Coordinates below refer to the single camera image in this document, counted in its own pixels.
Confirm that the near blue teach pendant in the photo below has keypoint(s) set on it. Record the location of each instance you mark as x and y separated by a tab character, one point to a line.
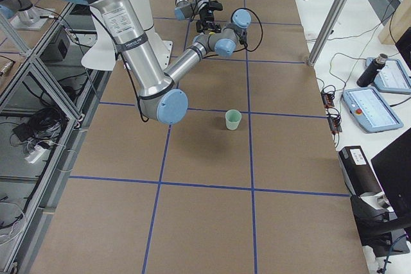
370	110

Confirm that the blue teach pendant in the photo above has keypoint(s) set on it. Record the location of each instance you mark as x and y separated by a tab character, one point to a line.
393	78
370	110

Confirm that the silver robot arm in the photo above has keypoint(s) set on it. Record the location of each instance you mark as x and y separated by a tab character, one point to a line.
128	24
189	9

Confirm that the brown paper table cover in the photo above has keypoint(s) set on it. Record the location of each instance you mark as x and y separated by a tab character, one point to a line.
268	197

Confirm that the black labelled box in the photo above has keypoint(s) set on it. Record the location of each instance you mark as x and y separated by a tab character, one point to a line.
358	175

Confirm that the aluminium frame post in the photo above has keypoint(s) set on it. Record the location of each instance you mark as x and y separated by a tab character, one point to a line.
325	32

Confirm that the light green cup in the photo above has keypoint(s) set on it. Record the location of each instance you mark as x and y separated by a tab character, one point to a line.
232	119

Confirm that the far blue teach pendant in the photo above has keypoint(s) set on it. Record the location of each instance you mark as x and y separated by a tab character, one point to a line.
393	78

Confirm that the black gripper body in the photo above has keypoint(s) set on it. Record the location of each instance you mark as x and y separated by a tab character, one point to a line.
203	16

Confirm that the black computer monitor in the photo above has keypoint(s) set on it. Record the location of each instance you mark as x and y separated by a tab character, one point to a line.
392	168

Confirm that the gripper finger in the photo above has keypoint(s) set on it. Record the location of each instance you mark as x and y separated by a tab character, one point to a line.
215	27
200	28

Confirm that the usb hub with cables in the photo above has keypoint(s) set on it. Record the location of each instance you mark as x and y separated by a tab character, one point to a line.
333	114

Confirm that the white camera stand pedestal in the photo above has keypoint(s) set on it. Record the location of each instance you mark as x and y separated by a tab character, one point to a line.
101	56

